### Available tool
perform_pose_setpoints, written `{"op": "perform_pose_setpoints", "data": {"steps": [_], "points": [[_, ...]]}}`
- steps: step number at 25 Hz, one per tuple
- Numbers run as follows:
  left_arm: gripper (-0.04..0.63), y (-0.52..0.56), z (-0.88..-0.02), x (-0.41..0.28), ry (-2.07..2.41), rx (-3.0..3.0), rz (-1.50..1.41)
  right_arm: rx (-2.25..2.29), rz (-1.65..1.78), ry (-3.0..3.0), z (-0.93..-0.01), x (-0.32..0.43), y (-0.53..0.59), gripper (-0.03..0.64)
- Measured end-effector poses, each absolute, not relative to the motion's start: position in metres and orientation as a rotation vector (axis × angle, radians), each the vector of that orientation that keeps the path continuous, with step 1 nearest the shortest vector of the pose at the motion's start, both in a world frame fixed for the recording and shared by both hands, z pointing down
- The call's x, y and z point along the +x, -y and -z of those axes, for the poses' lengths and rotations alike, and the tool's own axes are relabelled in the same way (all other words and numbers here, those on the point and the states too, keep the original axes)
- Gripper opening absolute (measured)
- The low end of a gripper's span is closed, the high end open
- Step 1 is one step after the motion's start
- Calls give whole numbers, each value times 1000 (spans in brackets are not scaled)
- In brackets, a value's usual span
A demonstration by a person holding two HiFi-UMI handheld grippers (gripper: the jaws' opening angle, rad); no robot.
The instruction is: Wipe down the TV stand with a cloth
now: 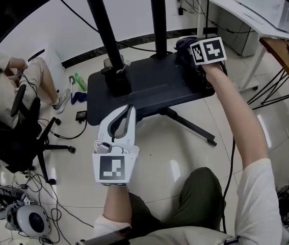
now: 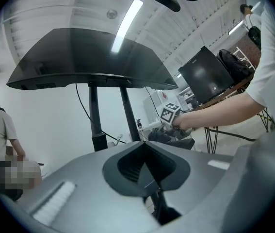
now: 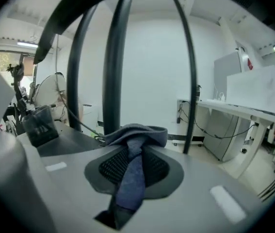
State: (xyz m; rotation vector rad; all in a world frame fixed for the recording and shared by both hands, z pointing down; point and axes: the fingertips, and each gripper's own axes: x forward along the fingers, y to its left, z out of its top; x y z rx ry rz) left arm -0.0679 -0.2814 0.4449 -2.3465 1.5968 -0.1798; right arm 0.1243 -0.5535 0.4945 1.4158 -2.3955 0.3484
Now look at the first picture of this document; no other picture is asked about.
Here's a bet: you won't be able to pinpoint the large black TV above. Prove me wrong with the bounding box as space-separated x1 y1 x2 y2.
0 0 84 67

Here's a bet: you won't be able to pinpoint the grey drawer cabinet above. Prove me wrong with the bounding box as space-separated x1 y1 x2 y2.
217 8 259 59

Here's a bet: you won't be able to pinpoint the white floor appliance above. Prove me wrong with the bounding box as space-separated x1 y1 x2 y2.
27 43 67 86

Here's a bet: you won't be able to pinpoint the black hanging cable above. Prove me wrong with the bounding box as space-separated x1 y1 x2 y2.
204 0 212 39

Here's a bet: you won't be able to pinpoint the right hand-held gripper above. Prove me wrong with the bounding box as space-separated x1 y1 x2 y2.
189 36 228 66

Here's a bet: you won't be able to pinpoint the person's left forearm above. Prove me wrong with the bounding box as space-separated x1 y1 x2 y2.
102 184 133 226

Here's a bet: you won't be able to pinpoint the wooden desk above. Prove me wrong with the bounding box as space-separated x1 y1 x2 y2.
258 36 289 105

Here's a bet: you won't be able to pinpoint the clear plastic holder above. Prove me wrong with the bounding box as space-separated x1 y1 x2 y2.
103 55 125 69

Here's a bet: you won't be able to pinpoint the person's right forearm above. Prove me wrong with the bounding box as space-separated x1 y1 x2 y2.
205 61 270 168

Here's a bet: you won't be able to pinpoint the blue rag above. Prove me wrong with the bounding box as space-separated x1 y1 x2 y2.
70 91 89 105

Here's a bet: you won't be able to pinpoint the white round headset device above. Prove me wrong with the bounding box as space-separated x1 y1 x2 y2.
5 204 52 238

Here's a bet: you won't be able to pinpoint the black chest pack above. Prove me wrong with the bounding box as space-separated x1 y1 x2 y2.
76 226 133 245

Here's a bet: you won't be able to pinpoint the idle white hand-held gripper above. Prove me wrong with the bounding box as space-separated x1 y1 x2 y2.
0 184 35 219

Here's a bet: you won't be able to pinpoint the person's white shirt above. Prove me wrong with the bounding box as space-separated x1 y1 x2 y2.
93 158 289 245

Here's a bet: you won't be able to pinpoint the black TV stand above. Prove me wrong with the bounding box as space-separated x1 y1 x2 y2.
82 0 218 148

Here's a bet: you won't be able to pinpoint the dark blue cloth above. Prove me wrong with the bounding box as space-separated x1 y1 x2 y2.
175 36 198 66

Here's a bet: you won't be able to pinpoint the grey handled brush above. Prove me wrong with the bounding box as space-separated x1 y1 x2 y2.
68 76 77 105

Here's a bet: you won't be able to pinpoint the person's olive trousers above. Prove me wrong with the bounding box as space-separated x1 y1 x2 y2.
128 166 227 232

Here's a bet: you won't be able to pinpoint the white cable bundle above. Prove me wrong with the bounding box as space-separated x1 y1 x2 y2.
116 62 132 74

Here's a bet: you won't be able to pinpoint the black power adapter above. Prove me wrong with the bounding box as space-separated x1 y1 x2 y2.
75 111 89 123

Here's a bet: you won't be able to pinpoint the black office chair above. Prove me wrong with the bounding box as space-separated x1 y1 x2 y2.
0 84 76 186

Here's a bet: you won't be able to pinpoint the green plastic bottle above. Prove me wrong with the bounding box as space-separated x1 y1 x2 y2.
73 72 88 92

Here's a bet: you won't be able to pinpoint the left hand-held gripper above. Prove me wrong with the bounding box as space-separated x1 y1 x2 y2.
92 105 140 187

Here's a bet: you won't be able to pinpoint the black TV power cable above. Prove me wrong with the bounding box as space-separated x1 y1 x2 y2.
57 0 158 53

